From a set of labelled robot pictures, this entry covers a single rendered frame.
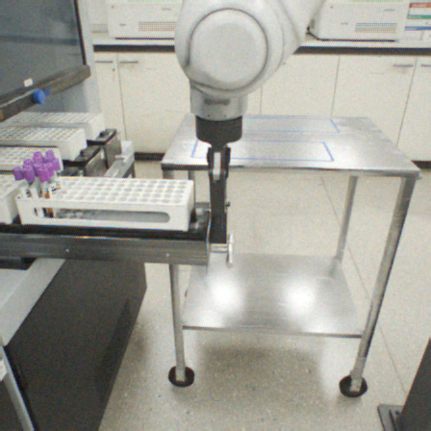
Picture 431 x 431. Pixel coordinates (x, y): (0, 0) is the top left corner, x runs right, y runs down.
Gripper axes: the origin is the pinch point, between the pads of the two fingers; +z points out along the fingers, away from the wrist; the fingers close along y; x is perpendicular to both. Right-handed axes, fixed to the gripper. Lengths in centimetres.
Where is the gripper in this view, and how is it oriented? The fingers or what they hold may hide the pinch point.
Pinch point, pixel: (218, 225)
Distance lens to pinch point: 71.9
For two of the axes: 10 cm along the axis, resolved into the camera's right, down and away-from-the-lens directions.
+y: -0.8, 4.9, -8.7
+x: 10.0, 0.3, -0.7
